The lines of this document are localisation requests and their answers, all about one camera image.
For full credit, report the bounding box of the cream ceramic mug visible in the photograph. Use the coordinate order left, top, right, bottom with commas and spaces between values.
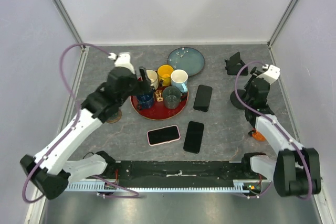
146, 70, 159, 90

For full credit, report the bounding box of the dark blue mug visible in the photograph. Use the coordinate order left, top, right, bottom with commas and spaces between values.
136, 92, 154, 110

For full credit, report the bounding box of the orange mug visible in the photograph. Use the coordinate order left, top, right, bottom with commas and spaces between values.
248, 129, 266, 142

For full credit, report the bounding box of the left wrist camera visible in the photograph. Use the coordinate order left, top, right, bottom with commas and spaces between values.
108, 52, 135, 74

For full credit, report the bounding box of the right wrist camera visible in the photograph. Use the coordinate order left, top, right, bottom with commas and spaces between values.
257, 64, 280, 85

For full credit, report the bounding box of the slotted cable duct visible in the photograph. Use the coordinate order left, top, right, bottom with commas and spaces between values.
65, 179, 250, 193

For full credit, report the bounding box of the small gold brown ornament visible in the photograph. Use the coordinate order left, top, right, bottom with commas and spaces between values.
154, 89, 163, 102

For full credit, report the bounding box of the black round-base phone stand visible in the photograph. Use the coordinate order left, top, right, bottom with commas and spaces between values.
229, 66, 263, 110

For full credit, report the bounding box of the teal ceramic plate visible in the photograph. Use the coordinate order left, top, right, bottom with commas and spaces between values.
167, 47, 205, 76

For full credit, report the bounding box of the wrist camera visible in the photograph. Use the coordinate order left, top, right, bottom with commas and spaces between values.
108, 52, 135, 74
257, 64, 280, 85

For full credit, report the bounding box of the black folding phone stand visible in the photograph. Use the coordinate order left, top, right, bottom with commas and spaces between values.
225, 52, 246, 76

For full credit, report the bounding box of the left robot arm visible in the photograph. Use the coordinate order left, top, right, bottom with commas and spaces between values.
20, 67, 152, 200

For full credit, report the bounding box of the light blue mug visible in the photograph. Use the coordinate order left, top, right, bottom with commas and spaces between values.
171, 69, 188, 93

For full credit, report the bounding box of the grey-green ceramic mug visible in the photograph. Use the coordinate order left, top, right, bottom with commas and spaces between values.
162, 86, 182, 110

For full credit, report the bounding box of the round red tray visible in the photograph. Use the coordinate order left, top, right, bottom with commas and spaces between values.
130, 92, 188, 121

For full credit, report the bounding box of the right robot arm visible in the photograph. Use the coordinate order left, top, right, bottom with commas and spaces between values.
240, 77, 321, 199

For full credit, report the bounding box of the yellow ceramic mug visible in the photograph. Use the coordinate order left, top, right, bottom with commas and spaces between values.
157, 65, 174, 87

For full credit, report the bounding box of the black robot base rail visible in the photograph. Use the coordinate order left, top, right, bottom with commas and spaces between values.
100, 161, 260, 188

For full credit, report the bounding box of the black phone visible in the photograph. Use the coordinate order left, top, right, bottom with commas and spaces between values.
183, 121, 204, 154

